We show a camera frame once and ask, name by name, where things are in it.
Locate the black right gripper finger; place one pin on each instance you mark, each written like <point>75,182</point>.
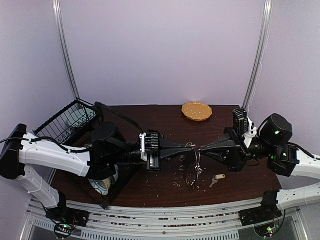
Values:
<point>224,143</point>
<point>223,157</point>

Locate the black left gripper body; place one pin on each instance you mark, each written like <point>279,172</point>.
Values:
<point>153,150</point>

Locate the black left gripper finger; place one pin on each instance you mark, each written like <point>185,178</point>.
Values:
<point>170,153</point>
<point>167,144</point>

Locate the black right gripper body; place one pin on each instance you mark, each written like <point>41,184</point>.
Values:
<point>233,150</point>

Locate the key with black tag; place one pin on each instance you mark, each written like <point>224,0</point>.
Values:
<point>198,167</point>

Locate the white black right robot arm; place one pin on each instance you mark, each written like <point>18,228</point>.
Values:
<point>287,159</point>

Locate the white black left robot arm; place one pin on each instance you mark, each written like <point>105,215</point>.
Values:
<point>22,151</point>

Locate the key with yellow tag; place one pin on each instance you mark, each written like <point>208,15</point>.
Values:
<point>216,178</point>

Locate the yellow polka dot dish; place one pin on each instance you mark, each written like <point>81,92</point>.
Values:
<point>197,111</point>

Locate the yellow patterned bowl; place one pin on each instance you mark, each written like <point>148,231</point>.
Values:
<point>101,186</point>

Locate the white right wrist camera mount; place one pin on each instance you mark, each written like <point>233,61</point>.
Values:
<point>250,134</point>

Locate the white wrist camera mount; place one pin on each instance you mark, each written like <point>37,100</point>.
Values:
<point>143,154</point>
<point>250,134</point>

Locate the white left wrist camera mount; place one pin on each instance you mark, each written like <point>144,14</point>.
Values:
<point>143,154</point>

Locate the aluminium front rail frame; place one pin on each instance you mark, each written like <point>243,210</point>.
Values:
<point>206,222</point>

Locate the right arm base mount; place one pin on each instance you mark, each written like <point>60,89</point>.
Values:
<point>267,220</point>

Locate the aluminium corner post right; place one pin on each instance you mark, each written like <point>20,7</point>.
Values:
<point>261,47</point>

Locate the aluminium corner post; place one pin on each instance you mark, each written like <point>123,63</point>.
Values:
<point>64,48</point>
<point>261,47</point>

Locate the black wire dish rack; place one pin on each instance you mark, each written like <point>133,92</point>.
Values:
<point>82,140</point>

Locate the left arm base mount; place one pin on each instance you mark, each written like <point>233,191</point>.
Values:
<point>65,224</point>

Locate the aluminium corner post left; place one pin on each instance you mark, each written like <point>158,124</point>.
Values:
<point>64,48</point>

